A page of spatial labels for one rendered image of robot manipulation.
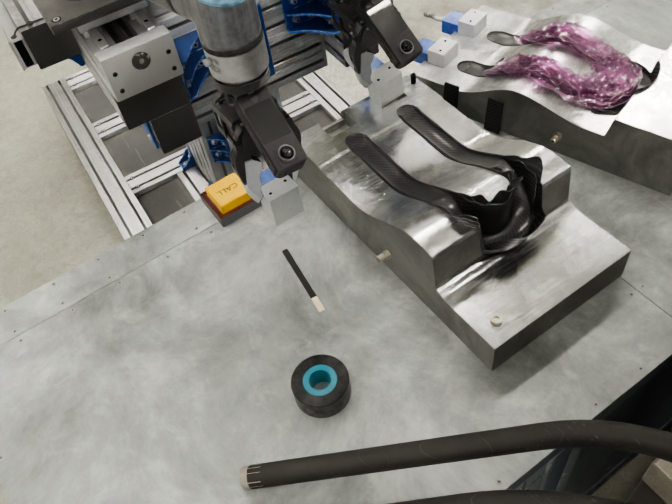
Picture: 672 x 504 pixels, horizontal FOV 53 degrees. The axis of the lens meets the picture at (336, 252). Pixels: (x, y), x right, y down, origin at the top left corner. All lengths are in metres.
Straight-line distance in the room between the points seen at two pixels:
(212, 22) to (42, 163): 2.04
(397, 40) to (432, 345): 0.45
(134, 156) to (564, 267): 1.61
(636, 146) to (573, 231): 0.20
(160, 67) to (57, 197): 1.37
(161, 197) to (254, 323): 1.15
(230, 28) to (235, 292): 0.44
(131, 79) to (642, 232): 0.91
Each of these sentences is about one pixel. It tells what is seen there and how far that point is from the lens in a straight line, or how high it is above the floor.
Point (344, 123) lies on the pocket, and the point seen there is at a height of 0.87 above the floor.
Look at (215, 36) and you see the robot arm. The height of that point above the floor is 1.22.
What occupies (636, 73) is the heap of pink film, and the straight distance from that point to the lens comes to 1.28.
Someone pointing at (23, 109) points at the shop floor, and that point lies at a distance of 3.11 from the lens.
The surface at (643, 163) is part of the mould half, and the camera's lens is 1.20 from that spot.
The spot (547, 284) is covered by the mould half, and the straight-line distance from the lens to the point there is 0.99.
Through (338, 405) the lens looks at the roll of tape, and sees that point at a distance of 0.93.
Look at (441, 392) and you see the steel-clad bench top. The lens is 0.95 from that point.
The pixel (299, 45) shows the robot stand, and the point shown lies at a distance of 1.60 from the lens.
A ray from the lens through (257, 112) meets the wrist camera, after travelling 0.87.
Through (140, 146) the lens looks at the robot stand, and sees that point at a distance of 2.34.
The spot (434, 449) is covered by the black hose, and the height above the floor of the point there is 0.89.
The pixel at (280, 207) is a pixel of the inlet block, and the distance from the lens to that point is 0.99.
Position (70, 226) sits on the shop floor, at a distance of 2.50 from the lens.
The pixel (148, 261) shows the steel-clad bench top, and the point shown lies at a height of 0.80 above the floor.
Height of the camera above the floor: 1.65
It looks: 51 degrees down
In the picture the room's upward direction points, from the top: 10 degrees counter-clockwise
